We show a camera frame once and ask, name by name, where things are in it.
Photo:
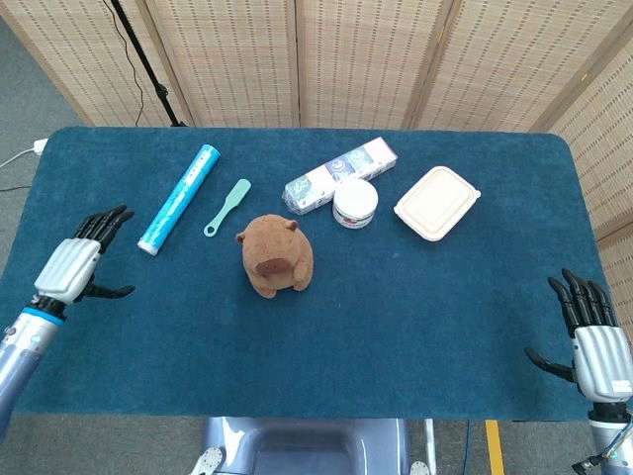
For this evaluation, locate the tissue pack bundle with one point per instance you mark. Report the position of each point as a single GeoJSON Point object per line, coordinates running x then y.
{"type": "Point", "coordinates": [341, 173]}

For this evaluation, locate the white round jar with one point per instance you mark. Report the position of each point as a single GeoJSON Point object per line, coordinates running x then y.
{"type": "Point", "coordinates": [355, 203]}

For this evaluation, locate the mint green plastic spatula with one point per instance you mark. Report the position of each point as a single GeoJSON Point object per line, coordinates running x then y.
{"type": "Point", "coordinates": [228, 207]}

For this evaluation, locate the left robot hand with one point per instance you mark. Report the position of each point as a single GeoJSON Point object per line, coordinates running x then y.
{"type": "Point", "coordinates": [69, 267]}

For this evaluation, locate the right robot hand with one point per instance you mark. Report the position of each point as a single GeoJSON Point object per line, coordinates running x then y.
{"type": "Point", "coordinates": [596, 351]}

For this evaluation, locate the blue carpet table cover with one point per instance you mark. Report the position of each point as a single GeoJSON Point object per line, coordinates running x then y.
{"type": "Point", "coordinates": [346, 321]}

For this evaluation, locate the blue cylindrical tube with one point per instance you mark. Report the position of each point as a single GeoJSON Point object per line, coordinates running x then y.
{"type": "Point", "coordinates": [180, 198]}

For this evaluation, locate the robot torso base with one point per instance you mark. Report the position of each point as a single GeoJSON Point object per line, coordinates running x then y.
{"type": "Point", "coordinates": [306, 445]}

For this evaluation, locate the black tripod stand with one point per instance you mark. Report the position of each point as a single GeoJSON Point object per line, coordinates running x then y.
{"type": "Point", "coordinates": [148, 64]}

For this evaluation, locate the beige lidded food container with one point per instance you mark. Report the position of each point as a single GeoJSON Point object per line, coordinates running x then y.
{"type": "Point", "coordinates": [436, 203]}

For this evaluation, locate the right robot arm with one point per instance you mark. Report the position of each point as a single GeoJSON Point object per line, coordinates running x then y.
{"type": "Point", "coordinates": [609, 438]}

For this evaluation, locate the brown capybara plush toy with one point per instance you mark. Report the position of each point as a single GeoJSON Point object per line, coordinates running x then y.
{"type": "Point", "coordinates": [277, 257]}

